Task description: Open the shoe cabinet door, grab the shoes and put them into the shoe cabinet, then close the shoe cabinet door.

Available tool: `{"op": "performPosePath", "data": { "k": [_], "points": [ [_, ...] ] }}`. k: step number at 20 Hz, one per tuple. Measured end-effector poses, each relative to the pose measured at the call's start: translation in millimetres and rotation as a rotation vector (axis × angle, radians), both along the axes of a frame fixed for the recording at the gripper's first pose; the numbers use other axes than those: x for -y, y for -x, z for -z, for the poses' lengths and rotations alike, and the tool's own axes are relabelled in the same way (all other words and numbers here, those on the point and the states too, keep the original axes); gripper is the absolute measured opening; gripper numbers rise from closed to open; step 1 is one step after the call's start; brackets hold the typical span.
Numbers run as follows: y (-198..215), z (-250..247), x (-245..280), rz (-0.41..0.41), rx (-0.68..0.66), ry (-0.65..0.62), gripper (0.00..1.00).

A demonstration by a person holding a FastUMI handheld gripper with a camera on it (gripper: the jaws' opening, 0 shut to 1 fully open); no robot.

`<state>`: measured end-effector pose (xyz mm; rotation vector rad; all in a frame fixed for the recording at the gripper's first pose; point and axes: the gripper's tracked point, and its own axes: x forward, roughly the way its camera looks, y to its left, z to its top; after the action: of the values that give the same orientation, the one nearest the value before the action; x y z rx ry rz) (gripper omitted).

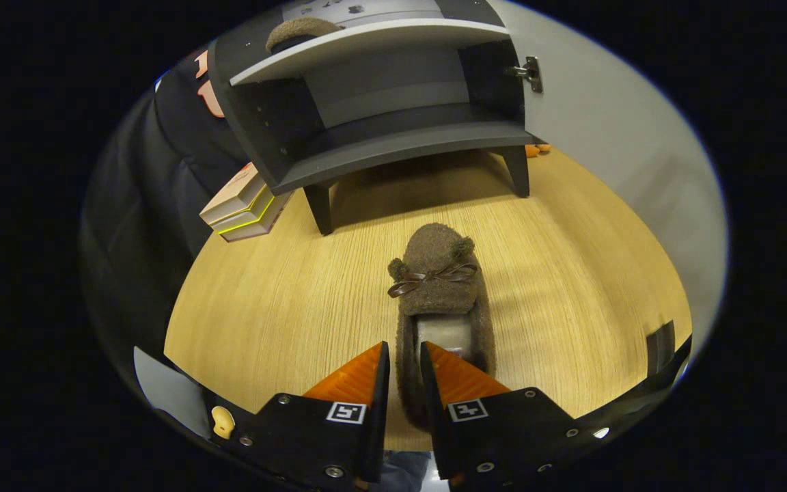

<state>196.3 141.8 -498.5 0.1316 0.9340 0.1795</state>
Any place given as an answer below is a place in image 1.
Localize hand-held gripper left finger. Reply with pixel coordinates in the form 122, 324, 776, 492
209, 341, 392, 491

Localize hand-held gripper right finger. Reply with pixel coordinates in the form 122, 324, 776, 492
419, 341, 625, 489

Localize brown fuzzy slipper shoe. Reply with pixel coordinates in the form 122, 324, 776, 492
265, 17, 345, 54
387, 222, 497, 431

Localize beige shoe cabinet door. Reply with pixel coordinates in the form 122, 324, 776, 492
488, 0, 730, 383

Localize metal door hinge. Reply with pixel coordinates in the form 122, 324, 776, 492
505, 56, 544, 94

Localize white cabinet shelf board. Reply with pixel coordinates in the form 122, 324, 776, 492
230, 18, 512, 87

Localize person's blue jeans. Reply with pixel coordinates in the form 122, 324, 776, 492
378, 450, 433, 492

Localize box with yellow edge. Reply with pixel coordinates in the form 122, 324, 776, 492
217, 188, 296, 244

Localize beige box with red label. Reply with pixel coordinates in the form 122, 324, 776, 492
199, 162, 273, 230

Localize black backdrop cloth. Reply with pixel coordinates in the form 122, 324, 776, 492
81, 46, 261, 383

